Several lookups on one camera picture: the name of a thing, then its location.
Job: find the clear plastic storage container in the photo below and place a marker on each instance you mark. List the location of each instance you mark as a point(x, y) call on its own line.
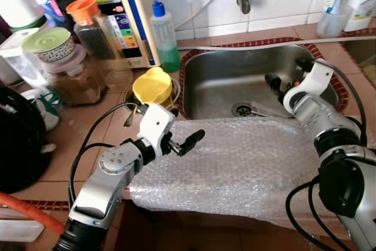
point(14, 57)

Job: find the clear plastic cup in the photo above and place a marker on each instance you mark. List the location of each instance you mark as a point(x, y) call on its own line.
point(331, 24)

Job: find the clear bubble wrap sheet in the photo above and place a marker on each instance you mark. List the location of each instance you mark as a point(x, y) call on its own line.
point(235, 163)

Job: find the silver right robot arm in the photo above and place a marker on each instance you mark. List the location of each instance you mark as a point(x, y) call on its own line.
point(346, 186)

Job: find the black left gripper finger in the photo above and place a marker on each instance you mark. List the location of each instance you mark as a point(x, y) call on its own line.
point(194, 139)

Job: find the white stove lighter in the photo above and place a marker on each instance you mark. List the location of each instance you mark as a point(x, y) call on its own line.
point(17, 230)

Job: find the clear jar with orange lid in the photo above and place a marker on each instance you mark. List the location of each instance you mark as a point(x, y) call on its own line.
point(100, 36)

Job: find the patterned bowl with green lid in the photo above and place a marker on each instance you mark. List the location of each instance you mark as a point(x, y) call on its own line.
point(50, 42)

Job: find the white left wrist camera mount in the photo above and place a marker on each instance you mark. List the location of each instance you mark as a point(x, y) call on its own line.
point(155, 124)

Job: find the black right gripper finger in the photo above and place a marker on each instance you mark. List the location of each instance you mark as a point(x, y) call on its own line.
point(276, 86)
point(304, 64)

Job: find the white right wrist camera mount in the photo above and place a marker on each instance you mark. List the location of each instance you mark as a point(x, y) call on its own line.
point(311, 80)

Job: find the cream water ionizer machine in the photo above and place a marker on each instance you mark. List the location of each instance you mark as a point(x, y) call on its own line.
point(126, 16)

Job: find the steel sink basin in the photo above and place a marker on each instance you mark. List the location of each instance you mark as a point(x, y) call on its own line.
point(223, 80)
point(367, 57)

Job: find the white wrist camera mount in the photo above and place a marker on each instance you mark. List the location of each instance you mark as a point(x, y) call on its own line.
point(155, 124)
point(311, 80)

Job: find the white jar with green lid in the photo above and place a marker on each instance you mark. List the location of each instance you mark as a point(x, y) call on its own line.
point(17, 10)

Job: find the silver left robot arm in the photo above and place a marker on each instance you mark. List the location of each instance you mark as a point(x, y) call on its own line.
point(106, 186)

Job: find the steel bowl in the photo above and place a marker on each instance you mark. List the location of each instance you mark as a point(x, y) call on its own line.
point(175, 93)

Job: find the yellow plastic container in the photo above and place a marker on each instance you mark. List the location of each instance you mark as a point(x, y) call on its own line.
point(153, 86)

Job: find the clear jar with pink lid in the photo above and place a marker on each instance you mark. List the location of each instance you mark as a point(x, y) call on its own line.
point(76, 83)

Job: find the green bunny mug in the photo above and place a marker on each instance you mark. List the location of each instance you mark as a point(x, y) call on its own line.
point(47, 107)

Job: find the green soap bottle blue cap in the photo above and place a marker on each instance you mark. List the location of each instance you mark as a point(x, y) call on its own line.
point(166, 39)

